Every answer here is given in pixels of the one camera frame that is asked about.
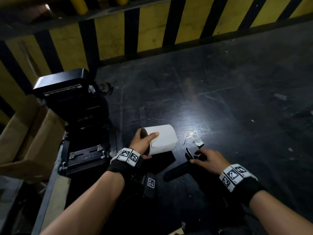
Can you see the person's left forearm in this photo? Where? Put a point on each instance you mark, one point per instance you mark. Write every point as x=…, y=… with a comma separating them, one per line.
x=90, y=205

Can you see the person's right thumb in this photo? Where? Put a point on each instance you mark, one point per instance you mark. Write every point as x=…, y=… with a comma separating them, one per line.
x=196, y=161

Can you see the black roll spindle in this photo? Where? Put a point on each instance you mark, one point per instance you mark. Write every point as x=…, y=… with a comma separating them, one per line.
x=177, y=171

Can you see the person's right hand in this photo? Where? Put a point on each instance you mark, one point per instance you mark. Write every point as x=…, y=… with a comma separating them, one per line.
x=212, y=161

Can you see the brown cardboard box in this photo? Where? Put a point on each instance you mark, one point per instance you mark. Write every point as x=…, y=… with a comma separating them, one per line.
x=27, y=141

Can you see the small white paper scrap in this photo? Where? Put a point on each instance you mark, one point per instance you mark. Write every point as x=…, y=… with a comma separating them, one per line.
x=199, y=143

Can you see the person's left thumb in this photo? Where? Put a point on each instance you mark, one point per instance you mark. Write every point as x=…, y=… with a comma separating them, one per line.
x=151, y=138

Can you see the black wristband with marker tags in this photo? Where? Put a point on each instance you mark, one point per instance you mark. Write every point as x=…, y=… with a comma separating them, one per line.
x=126, y=159
x=238, y=179

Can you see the black label printer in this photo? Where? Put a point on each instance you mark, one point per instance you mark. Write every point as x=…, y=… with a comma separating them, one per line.
x=80, y=115

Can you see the white label paper roll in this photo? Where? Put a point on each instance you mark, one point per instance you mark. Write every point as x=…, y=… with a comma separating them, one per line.
x=162, y=139

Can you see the grey paper scrap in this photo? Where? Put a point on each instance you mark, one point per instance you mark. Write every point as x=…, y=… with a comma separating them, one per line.
x=280, y=96

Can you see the person's left hand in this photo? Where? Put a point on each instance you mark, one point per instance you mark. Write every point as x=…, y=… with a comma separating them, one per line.
x=139, y=145

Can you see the yellow black striped barrier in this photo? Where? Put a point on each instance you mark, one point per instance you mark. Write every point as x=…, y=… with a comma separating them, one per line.
x=151, y=29

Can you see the person's right forearm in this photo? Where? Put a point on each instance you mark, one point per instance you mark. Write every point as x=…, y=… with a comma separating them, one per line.
x=278, y=215

